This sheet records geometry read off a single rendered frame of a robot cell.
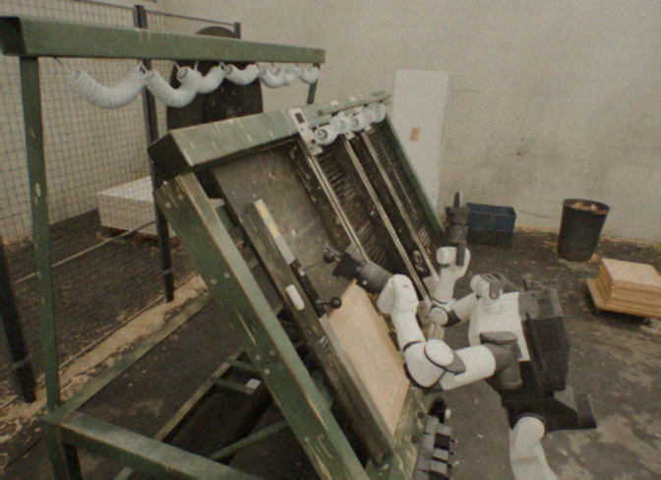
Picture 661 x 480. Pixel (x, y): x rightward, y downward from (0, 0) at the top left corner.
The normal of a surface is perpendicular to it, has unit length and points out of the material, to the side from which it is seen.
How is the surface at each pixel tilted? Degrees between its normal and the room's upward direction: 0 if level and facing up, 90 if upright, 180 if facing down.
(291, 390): 90
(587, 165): 90
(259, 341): 90
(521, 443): 90
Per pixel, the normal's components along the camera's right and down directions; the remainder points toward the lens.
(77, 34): 0.94, 0.15
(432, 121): -0.32, 0.32
